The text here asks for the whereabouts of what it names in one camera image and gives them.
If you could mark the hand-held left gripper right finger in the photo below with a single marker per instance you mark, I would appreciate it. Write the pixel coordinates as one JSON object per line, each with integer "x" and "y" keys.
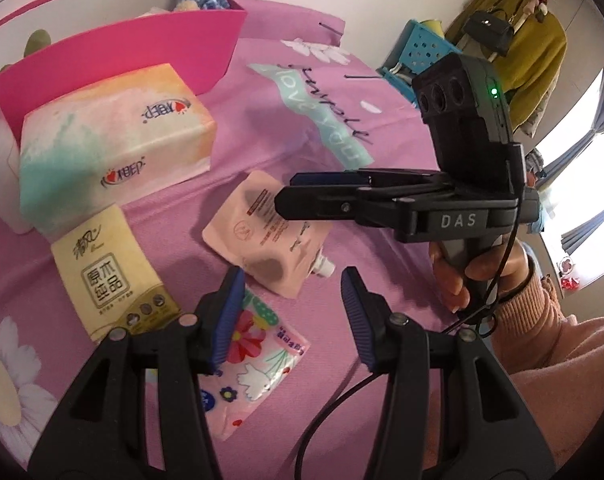
{"x": 357, "y": 310}

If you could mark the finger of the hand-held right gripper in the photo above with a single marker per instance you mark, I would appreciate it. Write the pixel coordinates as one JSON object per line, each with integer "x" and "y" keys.
{"x": 322, "y": 202}
{"x": 332, "y": 178}

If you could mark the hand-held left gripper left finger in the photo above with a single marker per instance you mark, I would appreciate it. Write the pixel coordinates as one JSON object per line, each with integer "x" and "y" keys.
{"x": 229, "y": 310}

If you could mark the floral packet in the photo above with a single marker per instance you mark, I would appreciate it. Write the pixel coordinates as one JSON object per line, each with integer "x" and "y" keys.
{"x": 262, "y": 355}

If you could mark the peach spout pouch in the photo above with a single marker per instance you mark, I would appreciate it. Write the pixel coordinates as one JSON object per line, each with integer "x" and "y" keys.
{"x": 262, "y": 230}

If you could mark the yellow tissue pack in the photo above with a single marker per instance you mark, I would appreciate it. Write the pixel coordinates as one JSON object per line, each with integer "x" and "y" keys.
{"x": 106, "y": 270}

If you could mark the pastel tissue pack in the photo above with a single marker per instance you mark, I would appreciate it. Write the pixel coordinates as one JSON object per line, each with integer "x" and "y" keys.
{"x": 116, "y": 135}

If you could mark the blue gingham plush toy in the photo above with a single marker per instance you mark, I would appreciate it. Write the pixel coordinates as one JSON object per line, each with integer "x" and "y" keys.
{"x": 206, "y": 0}

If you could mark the pink storage box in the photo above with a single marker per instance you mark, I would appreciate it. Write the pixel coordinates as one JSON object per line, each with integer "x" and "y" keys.
{"x": 131, "y": 45}

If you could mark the person's right forearm pink sleeve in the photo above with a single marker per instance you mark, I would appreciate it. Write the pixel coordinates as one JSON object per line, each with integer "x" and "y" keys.
{"x": 557, "y": 360}

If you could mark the person's right hand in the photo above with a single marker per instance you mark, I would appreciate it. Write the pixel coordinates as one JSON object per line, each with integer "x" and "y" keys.
{"x": 449, "y": 285}

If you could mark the pink printed bedsheet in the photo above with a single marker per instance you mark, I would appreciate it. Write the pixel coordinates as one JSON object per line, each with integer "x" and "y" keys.
{"x": 382, "y": 125}

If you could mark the blue plastic basket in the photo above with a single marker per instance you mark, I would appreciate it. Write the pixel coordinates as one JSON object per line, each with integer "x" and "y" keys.
{"x": 422, "y": 50}

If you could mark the black handbag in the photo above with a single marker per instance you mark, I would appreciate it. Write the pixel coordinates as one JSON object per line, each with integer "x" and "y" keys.
{"x": 487, "y": 30}

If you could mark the mustard yellow sweater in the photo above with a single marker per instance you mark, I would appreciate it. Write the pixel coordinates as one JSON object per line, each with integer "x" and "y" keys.
{"x": 537, "y": 60}

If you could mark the red white ornament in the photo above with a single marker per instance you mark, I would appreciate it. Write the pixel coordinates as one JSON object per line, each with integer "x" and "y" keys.
{"x": 569, "y": 272}

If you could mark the green plush toy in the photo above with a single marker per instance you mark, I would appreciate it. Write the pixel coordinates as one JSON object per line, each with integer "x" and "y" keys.
{"x": 36, "y": 42}

